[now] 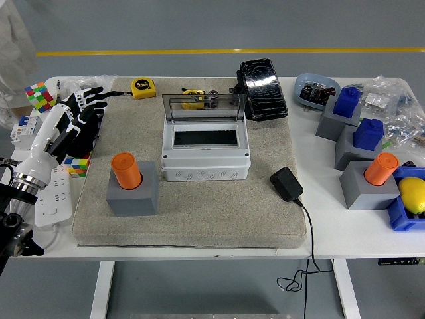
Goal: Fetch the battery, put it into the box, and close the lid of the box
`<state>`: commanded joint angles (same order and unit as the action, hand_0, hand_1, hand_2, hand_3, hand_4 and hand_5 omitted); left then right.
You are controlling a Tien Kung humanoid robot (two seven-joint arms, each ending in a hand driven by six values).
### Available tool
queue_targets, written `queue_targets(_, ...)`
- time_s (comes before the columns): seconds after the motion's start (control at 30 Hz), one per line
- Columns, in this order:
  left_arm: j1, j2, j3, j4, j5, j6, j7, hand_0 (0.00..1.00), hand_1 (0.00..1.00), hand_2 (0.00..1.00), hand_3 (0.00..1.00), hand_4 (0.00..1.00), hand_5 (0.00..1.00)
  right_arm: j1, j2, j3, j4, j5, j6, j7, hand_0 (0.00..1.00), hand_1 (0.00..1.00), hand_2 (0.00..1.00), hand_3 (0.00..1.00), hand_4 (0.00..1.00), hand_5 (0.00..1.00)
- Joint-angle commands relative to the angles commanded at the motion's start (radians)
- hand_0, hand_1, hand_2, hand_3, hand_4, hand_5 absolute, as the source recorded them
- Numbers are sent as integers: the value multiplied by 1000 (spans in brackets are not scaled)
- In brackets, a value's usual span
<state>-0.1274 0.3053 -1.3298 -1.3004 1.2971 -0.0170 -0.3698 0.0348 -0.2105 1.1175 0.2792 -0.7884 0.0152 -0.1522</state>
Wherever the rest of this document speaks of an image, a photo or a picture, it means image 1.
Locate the green plastic strip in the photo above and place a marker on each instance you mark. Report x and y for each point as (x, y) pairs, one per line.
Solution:
(386, 143)

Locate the black power adapter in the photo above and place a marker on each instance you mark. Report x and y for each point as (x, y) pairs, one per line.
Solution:
(286, 183)

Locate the grey electrical box with lid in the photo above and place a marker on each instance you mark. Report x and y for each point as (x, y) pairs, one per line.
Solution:
(206, 159)

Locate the colourful puzzle cube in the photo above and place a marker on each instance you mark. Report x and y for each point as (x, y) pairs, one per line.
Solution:
(78, 164)
(38, 96)

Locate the black cloth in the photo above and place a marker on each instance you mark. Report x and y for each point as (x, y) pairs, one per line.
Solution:
(88, 136)

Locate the small black cylinder battery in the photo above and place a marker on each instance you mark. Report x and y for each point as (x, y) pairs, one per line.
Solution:
(213, 103)

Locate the glossy black tray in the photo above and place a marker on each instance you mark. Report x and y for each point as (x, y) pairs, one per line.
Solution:
(264, 89)

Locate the dark electronic components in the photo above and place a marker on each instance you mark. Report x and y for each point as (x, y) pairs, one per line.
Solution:
(315, 93)

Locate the grey block with round hole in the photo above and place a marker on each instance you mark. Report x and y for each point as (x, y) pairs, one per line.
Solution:
(133, 199)

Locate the light blue bowl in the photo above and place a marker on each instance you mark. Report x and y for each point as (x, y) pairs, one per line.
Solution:
(303, 81)

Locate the white power strip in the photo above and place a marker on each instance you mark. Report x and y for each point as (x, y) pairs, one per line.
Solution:
(54, 206)

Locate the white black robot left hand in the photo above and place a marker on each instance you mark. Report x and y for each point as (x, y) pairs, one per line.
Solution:
(43, 133)

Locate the blue battery block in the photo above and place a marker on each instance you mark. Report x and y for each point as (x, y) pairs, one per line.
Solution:
(368, 134)
(347, 101)

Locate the white circuit breaker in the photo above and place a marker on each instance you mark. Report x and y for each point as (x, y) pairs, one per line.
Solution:
(25, 129)

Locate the blue plastic bin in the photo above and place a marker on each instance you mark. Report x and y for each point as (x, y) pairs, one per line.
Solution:
(398, 219)

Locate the clear plastic bag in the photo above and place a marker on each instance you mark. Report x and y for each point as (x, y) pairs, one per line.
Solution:
(96, 81)

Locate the thin grey screwdriver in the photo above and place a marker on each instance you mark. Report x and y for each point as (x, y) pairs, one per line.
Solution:
(58, 93)

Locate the grey holder block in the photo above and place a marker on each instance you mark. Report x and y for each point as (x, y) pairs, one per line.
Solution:
(327, 126)
(365, 196)
(348, 153)

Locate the black plastic clip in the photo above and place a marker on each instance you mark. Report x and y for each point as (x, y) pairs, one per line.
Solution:
(238, 88)

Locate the black table control panel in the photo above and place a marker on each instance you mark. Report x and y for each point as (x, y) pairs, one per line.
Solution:
(398, 261)

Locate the orange cylinder battery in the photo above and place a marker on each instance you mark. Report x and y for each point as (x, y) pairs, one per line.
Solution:
(125, 171)
(382, 167)

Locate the yellow lemon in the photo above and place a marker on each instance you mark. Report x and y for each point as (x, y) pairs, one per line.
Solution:
(413, 194)

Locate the white table leg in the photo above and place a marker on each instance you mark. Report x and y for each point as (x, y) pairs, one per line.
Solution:
(347, 289)
(101, 289)

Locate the clear plastic bags of parts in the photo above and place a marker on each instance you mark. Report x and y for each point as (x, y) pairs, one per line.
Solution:
(405, 113)

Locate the beige fabric mat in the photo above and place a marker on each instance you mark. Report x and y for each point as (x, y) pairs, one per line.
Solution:
(206, 212)

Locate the yellow tape measure clear face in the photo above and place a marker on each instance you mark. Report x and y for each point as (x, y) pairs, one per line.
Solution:
(190, 103)

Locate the small clear parts packet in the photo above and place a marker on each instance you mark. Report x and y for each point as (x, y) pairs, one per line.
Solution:
(375, 100)

